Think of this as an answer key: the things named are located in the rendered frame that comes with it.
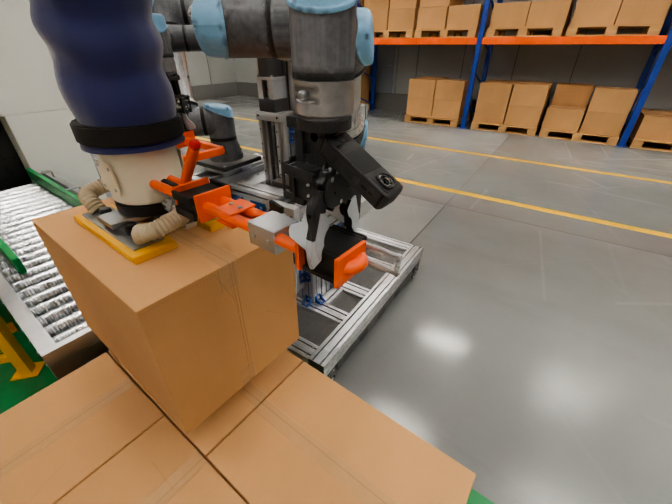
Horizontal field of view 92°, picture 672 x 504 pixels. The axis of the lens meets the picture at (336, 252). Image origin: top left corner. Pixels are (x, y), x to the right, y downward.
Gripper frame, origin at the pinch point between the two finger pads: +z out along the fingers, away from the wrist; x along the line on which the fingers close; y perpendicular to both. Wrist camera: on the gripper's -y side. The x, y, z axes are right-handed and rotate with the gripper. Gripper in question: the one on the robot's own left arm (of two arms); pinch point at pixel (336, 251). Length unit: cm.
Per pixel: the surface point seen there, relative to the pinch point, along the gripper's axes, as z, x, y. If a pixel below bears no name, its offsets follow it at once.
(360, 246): -2.1, -1.0, -3.9
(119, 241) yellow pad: 12, 14, 53
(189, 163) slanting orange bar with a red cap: -7.0, 1.0, 36.4
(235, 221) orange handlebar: 0.0, 3.4, 20.7
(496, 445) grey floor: 120, -67, -38
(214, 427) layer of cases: 66, 15, 32
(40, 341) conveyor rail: 62, 35, 104
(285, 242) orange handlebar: -0.3, 3.3, 7.9
